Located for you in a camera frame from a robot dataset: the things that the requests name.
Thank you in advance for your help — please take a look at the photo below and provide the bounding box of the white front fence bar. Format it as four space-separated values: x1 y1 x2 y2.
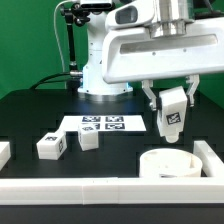
0 178 224 205

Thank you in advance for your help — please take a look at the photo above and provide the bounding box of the white left fence block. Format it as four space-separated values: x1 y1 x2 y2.
0 142 11 171

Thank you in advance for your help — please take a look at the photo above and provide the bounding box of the white tag marker sheet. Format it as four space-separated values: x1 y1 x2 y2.
59 115 146 132

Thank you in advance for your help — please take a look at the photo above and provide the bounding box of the black cable bundle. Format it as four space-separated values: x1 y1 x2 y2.
29 73 83 90

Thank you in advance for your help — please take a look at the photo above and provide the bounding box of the white cable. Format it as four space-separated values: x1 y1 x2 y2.
53 0 75 64

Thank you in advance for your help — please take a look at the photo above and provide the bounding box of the overhead camera on mount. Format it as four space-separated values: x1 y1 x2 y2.
80 0 114 11

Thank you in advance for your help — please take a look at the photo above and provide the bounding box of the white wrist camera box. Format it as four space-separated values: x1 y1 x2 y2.
105 0 155 31

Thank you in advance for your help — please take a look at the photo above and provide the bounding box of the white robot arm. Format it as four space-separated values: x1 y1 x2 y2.
80 0 224 110

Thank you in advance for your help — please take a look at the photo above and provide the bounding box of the white fence bar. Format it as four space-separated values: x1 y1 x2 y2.
193 141 224 178
0 178 224 205

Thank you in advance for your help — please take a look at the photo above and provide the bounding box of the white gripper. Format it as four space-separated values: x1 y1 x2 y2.
102 26 224 111

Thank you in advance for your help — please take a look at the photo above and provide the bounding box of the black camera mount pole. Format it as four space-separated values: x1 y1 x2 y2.
60 3 90 92

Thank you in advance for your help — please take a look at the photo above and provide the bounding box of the white right fence bar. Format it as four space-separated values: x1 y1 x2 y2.
193 141 224 178

